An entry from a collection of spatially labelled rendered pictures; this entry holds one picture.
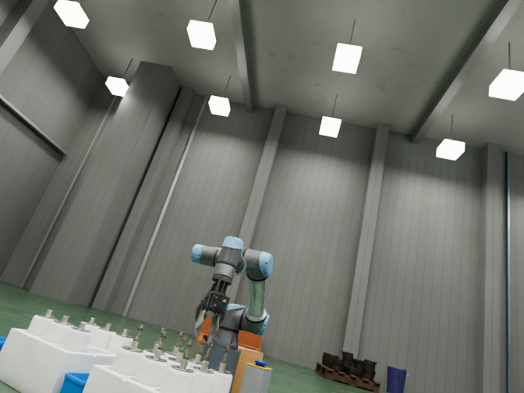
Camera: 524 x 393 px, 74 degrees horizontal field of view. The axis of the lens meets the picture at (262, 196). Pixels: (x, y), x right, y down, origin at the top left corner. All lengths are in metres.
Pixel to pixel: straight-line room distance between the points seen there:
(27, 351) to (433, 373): 7.97
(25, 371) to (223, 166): 8.04
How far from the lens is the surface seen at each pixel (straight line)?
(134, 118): 9.39
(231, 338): 2.04
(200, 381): 1.33
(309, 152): 9.43
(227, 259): 1.26
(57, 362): 1.59
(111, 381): 1.37
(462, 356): 9.07
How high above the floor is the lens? 0.42
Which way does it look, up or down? 21 degrees up
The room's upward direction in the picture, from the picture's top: 15 degrees clockwise
